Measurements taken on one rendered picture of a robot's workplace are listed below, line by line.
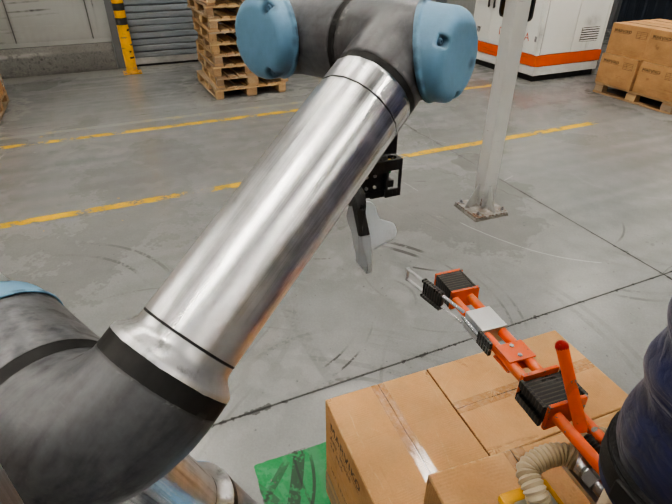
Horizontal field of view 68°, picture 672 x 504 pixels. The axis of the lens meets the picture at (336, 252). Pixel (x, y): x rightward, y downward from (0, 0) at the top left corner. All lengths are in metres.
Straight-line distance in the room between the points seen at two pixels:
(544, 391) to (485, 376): 0.94
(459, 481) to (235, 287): 0.89
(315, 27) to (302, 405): 2.16
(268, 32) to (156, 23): 9.04
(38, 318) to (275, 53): 0.29
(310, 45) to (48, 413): 0.35
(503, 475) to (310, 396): 1.48
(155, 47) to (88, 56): 1.06
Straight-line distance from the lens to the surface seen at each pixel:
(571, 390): 0.97
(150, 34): 9.53
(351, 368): 2.64
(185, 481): 0.63
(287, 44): 0.48
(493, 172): 4.08
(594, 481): 1.00
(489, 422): 1.80
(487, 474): 1.18
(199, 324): 0.33
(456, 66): 0.43
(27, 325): 0.42
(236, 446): 2.38
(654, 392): 0.70
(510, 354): 1.06
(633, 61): 7.90
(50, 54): 9.52
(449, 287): 1.19
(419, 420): 1.75
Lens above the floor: 1.90
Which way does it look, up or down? 33 degrees down
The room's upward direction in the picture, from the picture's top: straight up
